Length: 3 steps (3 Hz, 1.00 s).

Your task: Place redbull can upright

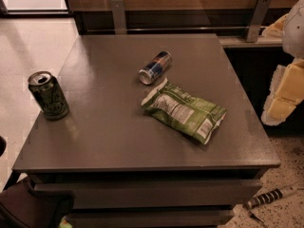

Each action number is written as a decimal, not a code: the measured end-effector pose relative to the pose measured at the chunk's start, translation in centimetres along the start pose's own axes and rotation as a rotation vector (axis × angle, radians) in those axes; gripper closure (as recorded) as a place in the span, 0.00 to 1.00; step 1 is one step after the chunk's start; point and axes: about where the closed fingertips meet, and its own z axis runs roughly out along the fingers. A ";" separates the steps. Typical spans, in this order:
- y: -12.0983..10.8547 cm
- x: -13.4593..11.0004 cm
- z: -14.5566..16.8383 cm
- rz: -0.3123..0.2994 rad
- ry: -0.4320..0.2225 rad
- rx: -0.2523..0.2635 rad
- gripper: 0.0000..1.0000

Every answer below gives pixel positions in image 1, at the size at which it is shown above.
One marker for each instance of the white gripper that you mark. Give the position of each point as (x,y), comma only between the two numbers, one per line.
(294,28)

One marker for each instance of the blue silver redbull can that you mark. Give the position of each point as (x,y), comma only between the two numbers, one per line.
(154,69)

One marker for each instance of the green soda can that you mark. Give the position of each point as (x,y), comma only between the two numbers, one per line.
(48,94)

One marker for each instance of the green chip bag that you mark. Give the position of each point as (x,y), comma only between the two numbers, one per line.
(188,114)

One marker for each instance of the striped tool on floor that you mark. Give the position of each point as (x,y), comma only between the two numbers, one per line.
(270,197)

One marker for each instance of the grey drawer cabinet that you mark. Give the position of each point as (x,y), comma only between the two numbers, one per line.
(128,170)

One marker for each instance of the dark chair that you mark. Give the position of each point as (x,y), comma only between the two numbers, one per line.
(23,207)

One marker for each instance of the right metal bracket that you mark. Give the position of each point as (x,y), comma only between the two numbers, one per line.
(258,15)

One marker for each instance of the metal bracket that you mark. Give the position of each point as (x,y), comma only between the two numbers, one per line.
(118,15)
(258,15)

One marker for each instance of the metal rail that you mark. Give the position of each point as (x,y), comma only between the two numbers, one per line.
(216,30)

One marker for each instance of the left metal bracket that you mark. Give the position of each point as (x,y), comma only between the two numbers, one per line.
(118,15)

